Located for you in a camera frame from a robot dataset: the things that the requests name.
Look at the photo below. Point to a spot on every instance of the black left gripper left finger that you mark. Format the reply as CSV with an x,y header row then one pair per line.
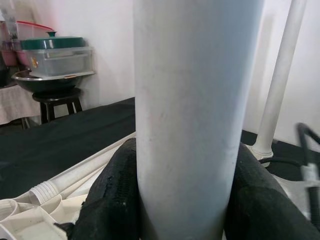
x,y
112,200

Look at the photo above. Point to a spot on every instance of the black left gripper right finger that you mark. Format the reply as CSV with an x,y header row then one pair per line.
x,y
260,212

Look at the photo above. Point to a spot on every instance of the white plastic table top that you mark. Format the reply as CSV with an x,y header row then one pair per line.
x,y
30,220

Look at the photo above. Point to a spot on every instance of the black stool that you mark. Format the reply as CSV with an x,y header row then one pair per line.
x,y
57,96

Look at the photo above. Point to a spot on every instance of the black metal wok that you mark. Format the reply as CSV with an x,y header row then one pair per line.
x,y
45,86

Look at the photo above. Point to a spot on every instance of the translucent storage box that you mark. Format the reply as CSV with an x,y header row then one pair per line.
x,y
62,62

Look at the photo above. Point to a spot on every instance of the green pot lid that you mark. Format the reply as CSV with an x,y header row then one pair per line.
x,y
55,42

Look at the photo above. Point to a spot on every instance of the red lidded plastic container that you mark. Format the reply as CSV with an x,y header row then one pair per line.
x,y
27,31

